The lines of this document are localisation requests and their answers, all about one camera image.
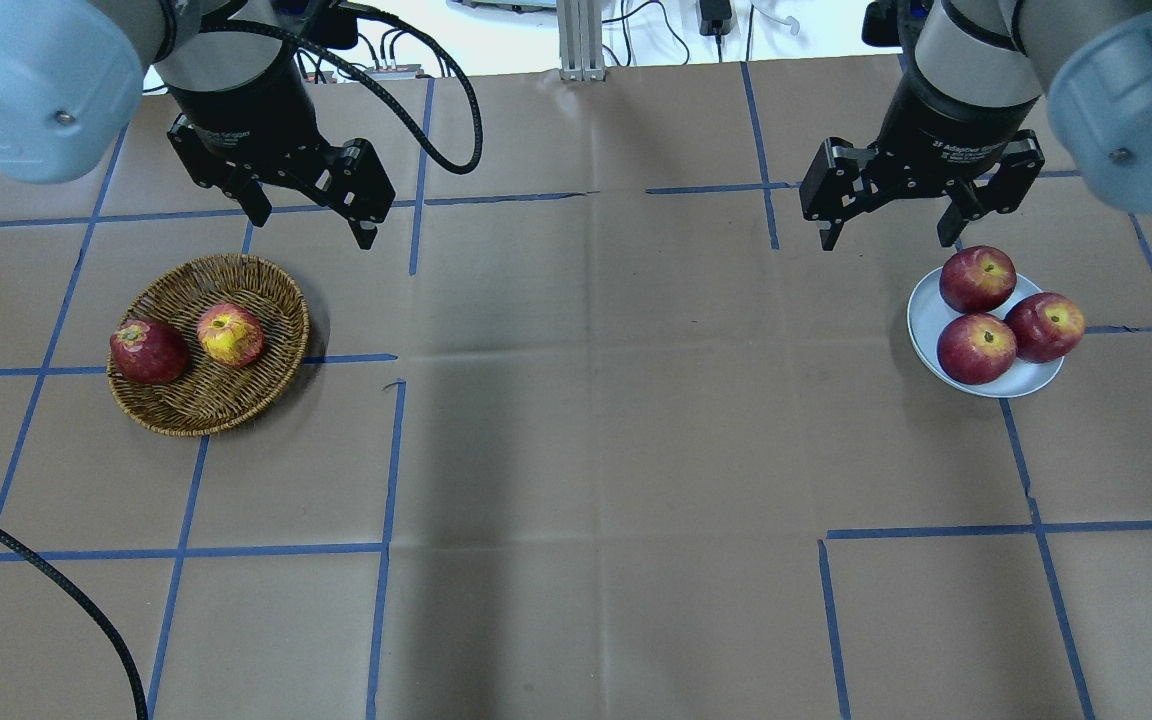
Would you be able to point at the woven wicker basket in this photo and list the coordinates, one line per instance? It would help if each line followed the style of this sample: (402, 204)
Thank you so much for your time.
(211, 397)

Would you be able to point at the white plate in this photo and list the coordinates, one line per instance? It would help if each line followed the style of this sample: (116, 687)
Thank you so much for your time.
(927, 315)

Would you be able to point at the red apple plate right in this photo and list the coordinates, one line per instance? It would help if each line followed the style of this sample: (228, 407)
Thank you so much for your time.
(1046, 326)

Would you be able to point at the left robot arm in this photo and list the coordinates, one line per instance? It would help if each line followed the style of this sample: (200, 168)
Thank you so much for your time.
(69, 74)

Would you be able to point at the red apple plate top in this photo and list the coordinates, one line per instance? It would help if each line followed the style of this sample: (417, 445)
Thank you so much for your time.
(977, 279)

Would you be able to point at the black power adapter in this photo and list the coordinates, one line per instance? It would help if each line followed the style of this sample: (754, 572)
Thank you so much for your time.
(715, 18)

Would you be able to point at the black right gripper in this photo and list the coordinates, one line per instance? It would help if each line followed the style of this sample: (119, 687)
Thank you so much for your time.
(956, 120)

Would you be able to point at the dark red apple in basket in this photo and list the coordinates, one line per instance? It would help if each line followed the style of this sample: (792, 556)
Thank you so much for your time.
(149, 352)

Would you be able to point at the aluminium profile post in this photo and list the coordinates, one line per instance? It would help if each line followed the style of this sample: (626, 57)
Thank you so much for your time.
(580, 40)

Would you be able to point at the red apple plate lower left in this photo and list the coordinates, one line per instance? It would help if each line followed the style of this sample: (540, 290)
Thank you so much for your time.
(976, 349)

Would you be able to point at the red apple plate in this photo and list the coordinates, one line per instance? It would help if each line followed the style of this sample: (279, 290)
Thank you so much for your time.
(976, 349)
(1046, 326)
(977, 279)

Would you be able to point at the red yellow apple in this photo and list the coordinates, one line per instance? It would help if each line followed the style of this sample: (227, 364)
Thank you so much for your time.
(230, 335)

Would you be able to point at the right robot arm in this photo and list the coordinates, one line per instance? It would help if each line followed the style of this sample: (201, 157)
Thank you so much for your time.
(1090, 61)

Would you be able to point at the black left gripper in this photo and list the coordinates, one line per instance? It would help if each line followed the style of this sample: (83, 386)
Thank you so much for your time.
(236, 103)

